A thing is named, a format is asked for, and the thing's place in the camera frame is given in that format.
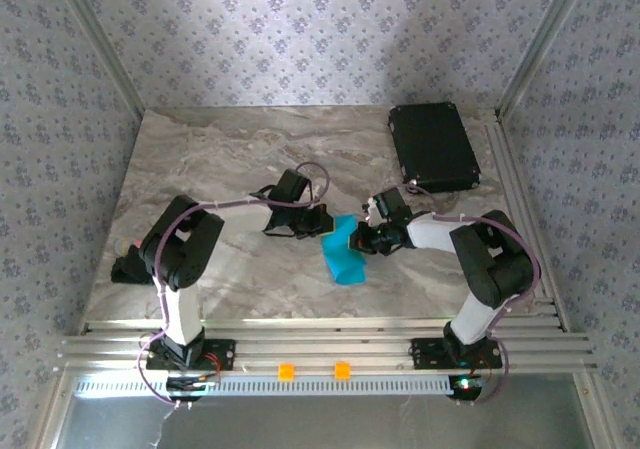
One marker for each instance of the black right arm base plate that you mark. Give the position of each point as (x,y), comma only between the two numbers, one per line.
(425,354)

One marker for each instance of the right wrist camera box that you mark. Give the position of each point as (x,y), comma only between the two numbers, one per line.
(395,205)

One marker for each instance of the orange plastic clip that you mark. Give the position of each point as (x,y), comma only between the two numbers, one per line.
(342,370)
(286,372)

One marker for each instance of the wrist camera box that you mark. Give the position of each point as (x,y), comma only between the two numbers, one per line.
(291,185)
(395,205)

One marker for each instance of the grey metal sheet panel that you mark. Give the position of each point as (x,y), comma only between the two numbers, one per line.
(320,424)

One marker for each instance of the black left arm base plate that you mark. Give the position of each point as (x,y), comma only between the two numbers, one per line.
(225,354)

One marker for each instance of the black hard case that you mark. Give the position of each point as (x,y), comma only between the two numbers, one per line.
(432,144)

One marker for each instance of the aluminium rail frame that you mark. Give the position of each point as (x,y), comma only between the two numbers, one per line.
(320,344)

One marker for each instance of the black controller board green light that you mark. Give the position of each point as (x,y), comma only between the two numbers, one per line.
(467,386)

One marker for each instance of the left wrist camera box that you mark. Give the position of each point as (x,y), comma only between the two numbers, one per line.
(291,185)

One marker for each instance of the pink marker clear cap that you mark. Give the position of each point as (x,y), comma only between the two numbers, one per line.
(135,244)

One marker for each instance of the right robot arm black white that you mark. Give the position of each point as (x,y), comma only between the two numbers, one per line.
(495,264)

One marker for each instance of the blue cloth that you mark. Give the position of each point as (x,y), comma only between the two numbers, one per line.
(345,269)

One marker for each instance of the aluminium side rail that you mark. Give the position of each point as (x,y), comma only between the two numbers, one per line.
(500,139)

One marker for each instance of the aluminium corner post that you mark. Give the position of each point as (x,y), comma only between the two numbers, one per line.
(545,39)
(100,44)

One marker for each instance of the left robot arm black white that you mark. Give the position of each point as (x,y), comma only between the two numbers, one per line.
(182,249)

